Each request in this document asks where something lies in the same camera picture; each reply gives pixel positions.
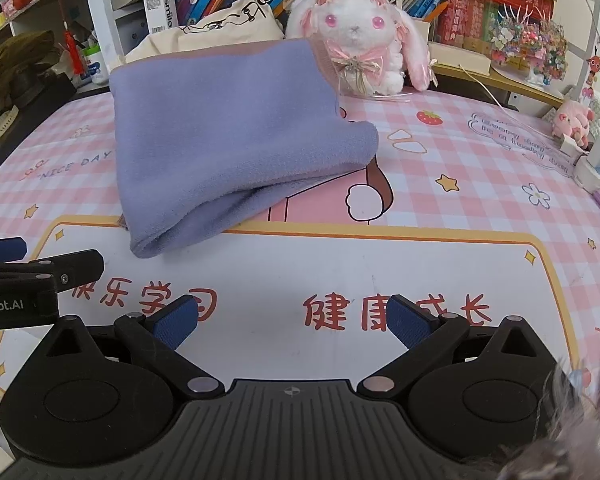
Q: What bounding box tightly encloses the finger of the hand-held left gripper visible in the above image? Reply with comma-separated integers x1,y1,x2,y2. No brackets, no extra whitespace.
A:
0,237,28,263
0,249,105,291

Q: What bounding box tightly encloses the red tassel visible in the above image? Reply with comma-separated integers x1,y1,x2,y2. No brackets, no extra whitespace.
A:
62,17,83,81

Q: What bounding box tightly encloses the fluffy grey sleeve cuff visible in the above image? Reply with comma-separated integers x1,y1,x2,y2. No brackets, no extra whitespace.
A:
495,360,600,480

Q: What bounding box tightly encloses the beige wooden desk shelf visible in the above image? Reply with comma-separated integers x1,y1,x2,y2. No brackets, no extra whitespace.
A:
420,15,566,108

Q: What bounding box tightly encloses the red boxed book set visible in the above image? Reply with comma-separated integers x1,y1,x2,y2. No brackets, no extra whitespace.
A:
437,0,556,51

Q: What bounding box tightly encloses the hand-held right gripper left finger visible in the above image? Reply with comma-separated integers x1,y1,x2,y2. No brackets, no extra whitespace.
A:
17,295,226,397

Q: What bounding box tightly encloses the purple and brown sweater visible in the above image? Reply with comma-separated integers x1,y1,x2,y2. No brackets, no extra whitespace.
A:
109,37,380,261

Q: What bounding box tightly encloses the white bottle with blue label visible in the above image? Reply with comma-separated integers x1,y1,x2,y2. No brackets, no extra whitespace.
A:
82,44,110,86

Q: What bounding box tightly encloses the pink plush pig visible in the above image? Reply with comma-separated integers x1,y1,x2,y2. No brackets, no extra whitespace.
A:
551,99,595,150

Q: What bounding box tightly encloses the white wristwatch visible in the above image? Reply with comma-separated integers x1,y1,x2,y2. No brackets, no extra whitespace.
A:
0,105,18,143

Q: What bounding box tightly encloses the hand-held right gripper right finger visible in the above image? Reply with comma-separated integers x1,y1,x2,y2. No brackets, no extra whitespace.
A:
357,296,556,395

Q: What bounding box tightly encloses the colourful beaded flower ornament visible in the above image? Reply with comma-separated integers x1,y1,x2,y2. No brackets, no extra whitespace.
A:
490,2,568,86

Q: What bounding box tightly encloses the olive green cloth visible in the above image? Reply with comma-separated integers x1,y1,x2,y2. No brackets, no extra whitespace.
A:
0,30,61,106

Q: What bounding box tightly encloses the cream canvas tote bag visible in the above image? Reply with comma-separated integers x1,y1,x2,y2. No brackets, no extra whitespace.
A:
125,0,286,63

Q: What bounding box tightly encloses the white power strip with chargers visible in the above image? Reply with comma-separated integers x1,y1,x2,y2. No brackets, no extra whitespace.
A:
560,120,600,193

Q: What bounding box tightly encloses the white pink plush bunny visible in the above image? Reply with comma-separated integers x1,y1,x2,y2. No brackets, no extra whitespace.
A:
285,0,438,96

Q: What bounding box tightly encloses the thin white wire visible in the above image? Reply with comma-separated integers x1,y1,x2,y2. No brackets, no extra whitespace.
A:
457,62,556,133

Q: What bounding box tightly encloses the white printed box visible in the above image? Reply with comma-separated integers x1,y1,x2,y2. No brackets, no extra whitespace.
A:
142,0,178,36

